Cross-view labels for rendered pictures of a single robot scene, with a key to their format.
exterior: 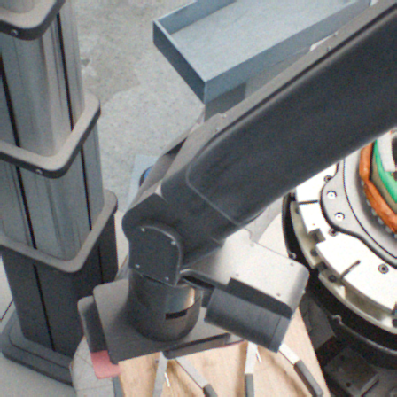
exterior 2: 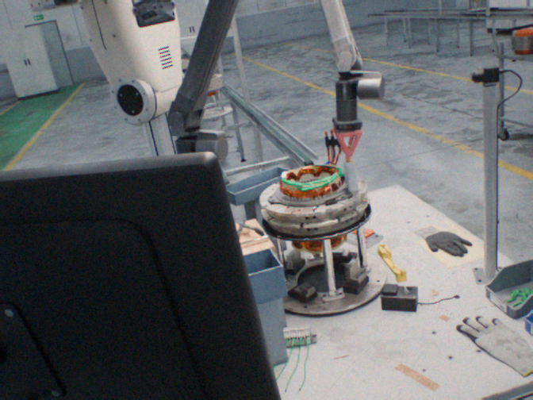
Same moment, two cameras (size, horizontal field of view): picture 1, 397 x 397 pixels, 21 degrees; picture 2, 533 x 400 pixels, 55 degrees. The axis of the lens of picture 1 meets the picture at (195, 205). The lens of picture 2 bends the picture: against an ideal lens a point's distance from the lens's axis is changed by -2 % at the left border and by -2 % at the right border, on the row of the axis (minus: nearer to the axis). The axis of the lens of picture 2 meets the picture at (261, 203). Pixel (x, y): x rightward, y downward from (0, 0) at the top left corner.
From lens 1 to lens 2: 98 cm
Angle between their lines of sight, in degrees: 39
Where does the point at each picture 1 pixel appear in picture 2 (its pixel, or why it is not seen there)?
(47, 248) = not seen: hidden behind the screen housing
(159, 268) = (178, 129)
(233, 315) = (202, 145)
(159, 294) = (183, 148)
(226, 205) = (188, 94)
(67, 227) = not seen: hidden behind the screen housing
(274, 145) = (193, 67)
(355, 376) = (304, 287)
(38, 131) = not seen: hidden behind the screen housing
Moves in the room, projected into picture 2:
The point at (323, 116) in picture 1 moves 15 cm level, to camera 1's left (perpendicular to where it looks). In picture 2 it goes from (199, 49) to (136, 60)
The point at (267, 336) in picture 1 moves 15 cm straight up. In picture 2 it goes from (212, 148) to (198, 83)
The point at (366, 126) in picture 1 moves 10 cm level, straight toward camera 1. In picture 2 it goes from (208, 46) to (188, 53)
